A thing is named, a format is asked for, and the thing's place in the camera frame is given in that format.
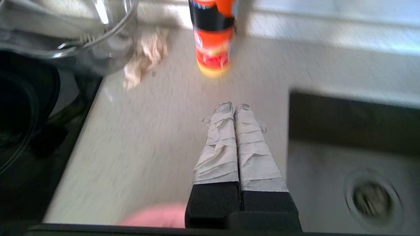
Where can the pink plate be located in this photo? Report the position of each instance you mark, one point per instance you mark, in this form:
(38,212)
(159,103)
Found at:
(154,216)

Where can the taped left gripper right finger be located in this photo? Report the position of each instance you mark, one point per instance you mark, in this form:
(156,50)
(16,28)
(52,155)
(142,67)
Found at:
(257,160)

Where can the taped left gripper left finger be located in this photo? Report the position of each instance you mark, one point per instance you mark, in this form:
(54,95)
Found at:
(218,157)

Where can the stainless steel sink basin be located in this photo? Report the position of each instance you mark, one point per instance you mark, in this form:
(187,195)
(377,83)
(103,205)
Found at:
(344,131)

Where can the black stove cooktop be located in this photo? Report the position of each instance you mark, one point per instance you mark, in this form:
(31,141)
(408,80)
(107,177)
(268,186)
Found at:
(29,131)

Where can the round metal drain strainer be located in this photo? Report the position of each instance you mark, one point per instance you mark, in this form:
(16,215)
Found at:
(372,198)

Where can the clear glass jug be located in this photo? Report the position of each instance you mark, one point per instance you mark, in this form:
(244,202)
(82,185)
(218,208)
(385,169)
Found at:
(82,36)

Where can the crumpled beige tissue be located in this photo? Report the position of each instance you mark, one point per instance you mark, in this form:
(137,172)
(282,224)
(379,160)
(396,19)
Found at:
(146,55)

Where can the orange detergent bottle yellow cap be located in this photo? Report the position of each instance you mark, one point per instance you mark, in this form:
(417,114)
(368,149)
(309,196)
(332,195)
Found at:
(212,42)

